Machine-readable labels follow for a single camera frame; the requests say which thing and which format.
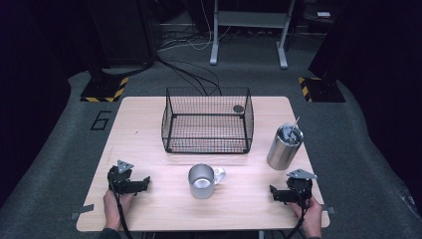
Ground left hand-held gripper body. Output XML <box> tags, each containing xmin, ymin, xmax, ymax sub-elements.
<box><xmin>106</xmin><ymin>159</ymin><xmax>140</xmax><ymax>195</ymax></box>

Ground black wire basket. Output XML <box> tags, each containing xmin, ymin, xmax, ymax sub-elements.
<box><xmin>160</xmin><ymin>86</ymin><xmax>255</xmax><ymax>154</ymax></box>

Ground left hand-held gripper cable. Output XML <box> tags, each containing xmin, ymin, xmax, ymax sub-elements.
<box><xmin>108</xmin><ymin>183</ymin><xmax>134</xmax><ymax>239</ymax></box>

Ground steel mug with handle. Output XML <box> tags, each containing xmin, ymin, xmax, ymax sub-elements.
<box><xmin>187</xmin><ymin>162</ymin><xmax>227</xmax><ymax>200</ymax></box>

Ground person's right hand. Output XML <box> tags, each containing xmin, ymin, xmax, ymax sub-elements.
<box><xmin>291</xmin><ymin>195</ymin><xmax>323</xmax><ymax>239</ymax></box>

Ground white floor cable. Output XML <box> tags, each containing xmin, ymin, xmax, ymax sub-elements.
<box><xmin>158</xmin><ymin>0</ymin><xmax>233</xmax><ymax>53</ymax></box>

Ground black stand base hazard stripes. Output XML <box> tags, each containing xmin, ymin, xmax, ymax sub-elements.
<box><xmin>297</xmin><ymin>76</ymin><xmax>346</xmax><ymax>104</ymax></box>
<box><xmin>80</xmin><ymin>76</ymin><xmax>129</xmax><ymax>104</ymax></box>

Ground right hand-held gripper cable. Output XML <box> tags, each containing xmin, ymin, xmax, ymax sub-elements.
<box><xmin>284</xmin><ymin>198</ymin><xmax>308</xmax><ymax>239</ymax></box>

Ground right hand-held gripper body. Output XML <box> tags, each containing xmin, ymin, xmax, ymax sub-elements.
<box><xmin>286</xmin><ymin>168</ymin><xmax>318</xmax><ymax>204</ymax></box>

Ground white desk frame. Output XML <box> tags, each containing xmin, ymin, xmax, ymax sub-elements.
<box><xmin>209</xmin><ymin>0</ymin><xmax>297</xmax><ymax>71</ymax></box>

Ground hand-held gripper cable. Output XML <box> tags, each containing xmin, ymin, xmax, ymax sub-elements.
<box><xmin>284</xmin><ymin>198</ymin><xmax>308</xmax><ymax>239</ymax></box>
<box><xmin>108</xmin><ymin>183</ymin><xmax>134</xmax><ymax>239</ymax></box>

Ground grey tape strip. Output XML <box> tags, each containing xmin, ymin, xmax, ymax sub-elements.
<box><xmin>70</xmin><ymin>203</ymin><xmax>96</xmax><ymax>221</ymax></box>

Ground black floor cables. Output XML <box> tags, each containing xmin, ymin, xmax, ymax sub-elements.
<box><xmin>154</xmin><ymin>53</ymin><xmax>224</xmax><ymax>98</ymax></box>

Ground metal straw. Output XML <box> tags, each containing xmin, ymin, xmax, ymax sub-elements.
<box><xmin>288</xmin><ymin>116</ymin><xmax>302</xmax><ymax>142</ymax></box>

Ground person's left hand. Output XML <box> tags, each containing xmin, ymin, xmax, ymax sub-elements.
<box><xmin>103</xmin><ymin>189</ymin><xmax>135</xmax><ymax>232</ymax></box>

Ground steel tumbler with clear lid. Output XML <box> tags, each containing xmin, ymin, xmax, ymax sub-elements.
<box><xmin>266</xmin><ymin>122</ymin><xmax>305</xmax><ymax>171</ymax></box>

